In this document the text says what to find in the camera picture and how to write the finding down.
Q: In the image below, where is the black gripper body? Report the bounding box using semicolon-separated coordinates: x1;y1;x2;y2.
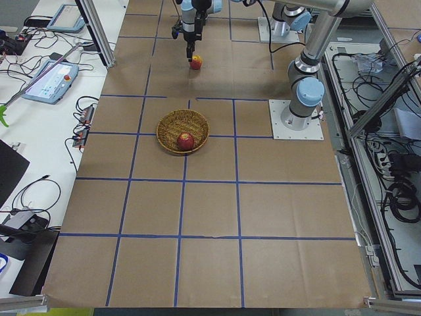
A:
171;11;207;49

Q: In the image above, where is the red yellow striped apple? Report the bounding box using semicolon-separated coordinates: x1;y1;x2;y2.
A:
189;55;203;70

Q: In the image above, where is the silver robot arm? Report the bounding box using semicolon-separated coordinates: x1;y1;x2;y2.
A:
274;0;372;131
172;1;312;63

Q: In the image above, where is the round wicker basket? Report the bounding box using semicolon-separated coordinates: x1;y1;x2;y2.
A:
156;109;210;155

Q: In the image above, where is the dark red apple in basket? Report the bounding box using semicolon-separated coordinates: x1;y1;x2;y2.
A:
177;132;195;151

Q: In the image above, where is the far teach pendant tablet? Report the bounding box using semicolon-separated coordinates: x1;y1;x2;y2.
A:
46;4;85;33

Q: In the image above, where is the teach pendant tablet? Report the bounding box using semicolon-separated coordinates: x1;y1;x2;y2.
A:
46;4;85;33
22;61;79;104

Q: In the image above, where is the near teach pendant tablet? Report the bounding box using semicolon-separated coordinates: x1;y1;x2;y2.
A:
22;61;79;104

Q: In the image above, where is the green-tipped reacher grabber stick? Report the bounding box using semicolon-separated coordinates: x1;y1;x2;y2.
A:
1;42;83;128

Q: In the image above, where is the black laptop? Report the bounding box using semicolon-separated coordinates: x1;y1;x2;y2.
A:
0;140;30;206

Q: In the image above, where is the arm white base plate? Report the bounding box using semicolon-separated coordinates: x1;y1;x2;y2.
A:
257;17;299;43
268;99;324;141

